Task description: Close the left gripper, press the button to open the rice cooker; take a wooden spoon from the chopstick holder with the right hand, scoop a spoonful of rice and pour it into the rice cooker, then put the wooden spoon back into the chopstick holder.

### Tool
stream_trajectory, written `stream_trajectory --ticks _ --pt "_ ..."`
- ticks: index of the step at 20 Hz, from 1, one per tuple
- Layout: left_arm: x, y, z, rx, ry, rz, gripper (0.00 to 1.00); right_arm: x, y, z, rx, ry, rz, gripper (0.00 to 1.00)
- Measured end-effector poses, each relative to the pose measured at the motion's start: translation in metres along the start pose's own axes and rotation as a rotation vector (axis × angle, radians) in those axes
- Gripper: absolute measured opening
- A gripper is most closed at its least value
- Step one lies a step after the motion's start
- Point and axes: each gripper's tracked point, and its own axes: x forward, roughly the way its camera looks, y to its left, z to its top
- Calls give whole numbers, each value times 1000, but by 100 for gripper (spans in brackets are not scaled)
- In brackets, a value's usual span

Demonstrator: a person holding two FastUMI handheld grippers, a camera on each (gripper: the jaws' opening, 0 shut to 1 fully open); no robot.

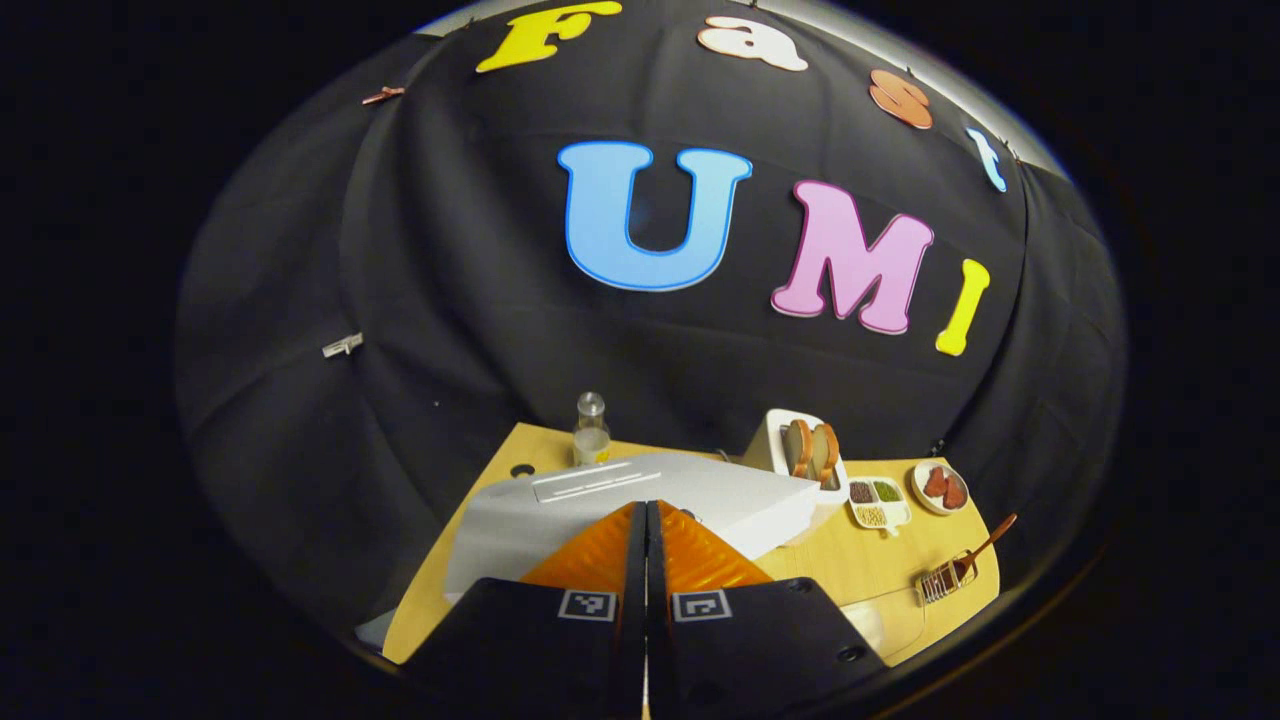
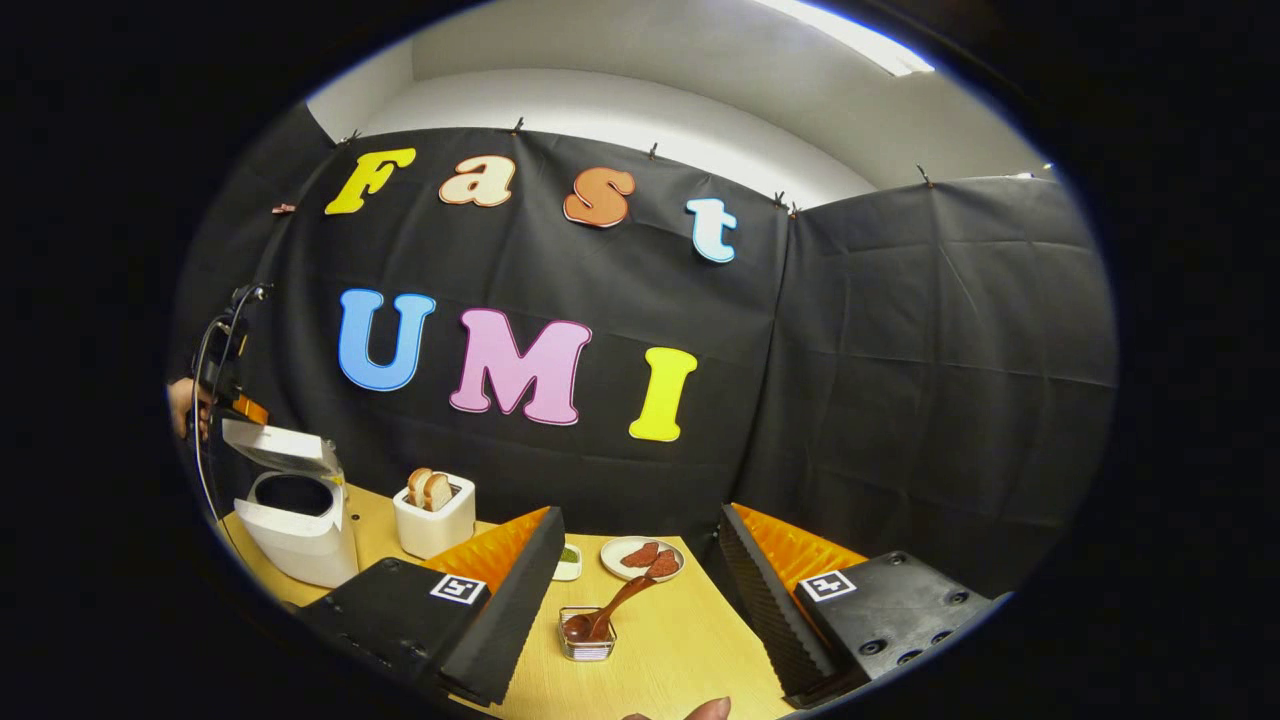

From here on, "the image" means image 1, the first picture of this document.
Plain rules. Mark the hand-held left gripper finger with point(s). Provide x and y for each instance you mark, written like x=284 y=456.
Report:
x=655 y=620
x=636 y=620

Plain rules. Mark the white rice cooker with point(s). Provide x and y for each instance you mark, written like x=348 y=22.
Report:
x=720 y=500

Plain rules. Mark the clear rice container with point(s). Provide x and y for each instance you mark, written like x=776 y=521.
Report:
x=900 y=625

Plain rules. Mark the clear chopstick holder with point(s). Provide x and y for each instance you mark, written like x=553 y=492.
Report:
x=940 y=585

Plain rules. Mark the brown wooden spoon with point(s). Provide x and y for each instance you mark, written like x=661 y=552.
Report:
x=985 y=545

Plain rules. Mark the clear glass bottle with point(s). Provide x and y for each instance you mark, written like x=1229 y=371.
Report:
x=591 y=440

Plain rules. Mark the white toaster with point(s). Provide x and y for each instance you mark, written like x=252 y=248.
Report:
x=770 y=450

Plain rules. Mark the toasted bread slice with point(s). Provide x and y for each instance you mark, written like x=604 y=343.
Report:
x=827 y=455
x=799 y=450

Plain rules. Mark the white divided grain dish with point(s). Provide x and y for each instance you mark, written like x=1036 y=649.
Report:
x=880 y=505

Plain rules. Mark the white round plate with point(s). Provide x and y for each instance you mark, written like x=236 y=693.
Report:
x=925 y=500

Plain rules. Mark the red meat slice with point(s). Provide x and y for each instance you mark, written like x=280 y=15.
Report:
x=935 y=482
x=955 y=492

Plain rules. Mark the white cloth clip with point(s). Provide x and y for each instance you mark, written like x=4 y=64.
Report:
x=342 y=345

